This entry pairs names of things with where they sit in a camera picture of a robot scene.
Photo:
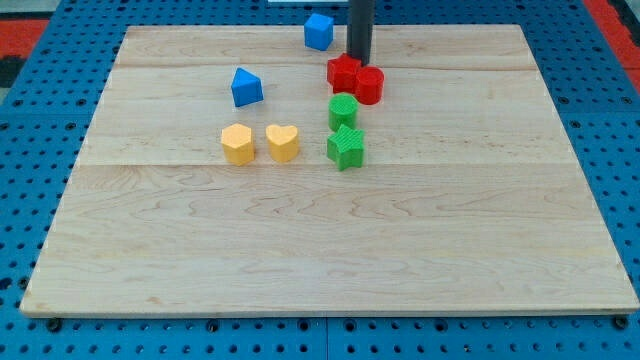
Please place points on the red star block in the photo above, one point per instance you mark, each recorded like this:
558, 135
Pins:
341, 73

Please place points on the blue triangle block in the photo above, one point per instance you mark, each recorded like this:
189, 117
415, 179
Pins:
246, 88

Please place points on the green star block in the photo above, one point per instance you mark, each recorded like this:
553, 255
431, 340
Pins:
346, 147

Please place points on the yellow heart block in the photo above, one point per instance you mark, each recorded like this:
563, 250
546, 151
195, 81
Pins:
283, 142

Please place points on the green cylinder block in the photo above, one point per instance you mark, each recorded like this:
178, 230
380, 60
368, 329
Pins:
342, 109

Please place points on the yellow hexagon block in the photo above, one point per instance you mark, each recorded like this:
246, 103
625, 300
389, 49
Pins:
238, 144

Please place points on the red cylinder block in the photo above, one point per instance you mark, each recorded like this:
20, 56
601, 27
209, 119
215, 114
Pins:
369, 85

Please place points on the light wooden board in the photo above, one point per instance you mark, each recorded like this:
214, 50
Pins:
470, 200

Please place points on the blue cube block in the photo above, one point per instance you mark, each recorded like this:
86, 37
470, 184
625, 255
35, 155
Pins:
318, 32

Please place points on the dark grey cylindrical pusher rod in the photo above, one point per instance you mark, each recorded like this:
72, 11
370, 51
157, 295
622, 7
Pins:
361, 15

